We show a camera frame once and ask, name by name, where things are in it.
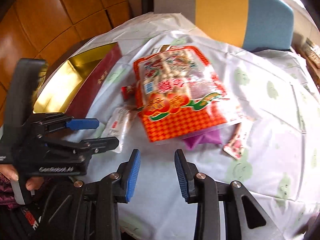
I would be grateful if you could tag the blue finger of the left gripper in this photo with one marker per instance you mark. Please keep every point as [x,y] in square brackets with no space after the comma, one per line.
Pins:
[82,124]

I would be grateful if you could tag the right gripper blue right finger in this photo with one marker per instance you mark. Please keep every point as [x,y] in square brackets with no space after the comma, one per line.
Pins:
[182,170]

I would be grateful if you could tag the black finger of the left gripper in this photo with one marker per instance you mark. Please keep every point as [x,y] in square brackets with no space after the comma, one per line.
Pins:
[98,145]

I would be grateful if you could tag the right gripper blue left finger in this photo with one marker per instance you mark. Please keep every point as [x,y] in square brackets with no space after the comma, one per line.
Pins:
[131,174]

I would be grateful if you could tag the purple snack packet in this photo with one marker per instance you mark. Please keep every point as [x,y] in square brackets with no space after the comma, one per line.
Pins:
[211,137]

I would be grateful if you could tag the small red candy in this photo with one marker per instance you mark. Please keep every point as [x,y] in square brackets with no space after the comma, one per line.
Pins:
[128,92]

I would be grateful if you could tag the pink floral snack packet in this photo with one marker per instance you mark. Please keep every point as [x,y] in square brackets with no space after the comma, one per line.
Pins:
[236,145]

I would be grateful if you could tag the large red snack bag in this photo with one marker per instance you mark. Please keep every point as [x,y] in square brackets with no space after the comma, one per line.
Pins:
[179,94]

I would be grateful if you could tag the gold stick packet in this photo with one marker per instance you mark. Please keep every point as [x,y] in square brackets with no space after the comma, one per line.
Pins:
[164,48]

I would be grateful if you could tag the person's left hand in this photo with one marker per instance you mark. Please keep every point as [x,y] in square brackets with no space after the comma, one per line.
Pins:
[34,183]

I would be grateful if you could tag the gold tin box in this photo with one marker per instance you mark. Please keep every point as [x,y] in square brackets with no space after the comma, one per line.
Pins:
[72,88]

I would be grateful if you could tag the wooden panel cabinet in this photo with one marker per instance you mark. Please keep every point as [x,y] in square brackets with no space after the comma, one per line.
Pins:
[53,30]

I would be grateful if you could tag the grey yellow blue sofa back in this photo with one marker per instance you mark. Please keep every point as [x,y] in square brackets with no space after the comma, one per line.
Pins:
[253,25]

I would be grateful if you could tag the wooden side shelf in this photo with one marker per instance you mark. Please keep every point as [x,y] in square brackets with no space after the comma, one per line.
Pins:
[310,52]

